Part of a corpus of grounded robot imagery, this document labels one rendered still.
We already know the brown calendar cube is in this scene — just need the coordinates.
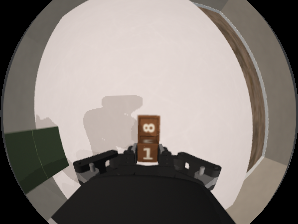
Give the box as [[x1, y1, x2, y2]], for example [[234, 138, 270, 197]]
[[140, 119, 158, 137], [137, 139, 159, 163]]

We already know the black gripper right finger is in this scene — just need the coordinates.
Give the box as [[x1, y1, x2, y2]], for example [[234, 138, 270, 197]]
[[157, 144, 222, 191]]

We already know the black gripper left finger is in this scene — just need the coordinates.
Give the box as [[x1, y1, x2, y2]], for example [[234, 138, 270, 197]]
[[73, 143, 138, 185]]

